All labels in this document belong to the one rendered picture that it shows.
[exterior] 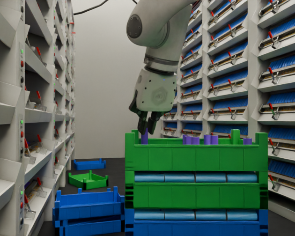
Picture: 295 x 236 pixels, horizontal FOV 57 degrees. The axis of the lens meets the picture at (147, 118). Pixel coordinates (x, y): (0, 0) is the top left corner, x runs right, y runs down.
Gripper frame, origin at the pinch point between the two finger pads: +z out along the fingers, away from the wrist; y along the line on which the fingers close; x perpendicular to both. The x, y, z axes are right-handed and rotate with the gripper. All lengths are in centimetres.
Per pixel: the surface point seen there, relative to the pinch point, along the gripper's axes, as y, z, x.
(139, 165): -8.7, 2.2, -14.8
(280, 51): 97, -22, 42
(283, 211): 96, 53, 5
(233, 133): 22.1, -2.0, -9.4
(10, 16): -32.0, -19.6, 22.9
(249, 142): 13.3, -6.3, -21.6
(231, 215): 8.7, 7.9, -27.4
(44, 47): -14, -1, 89
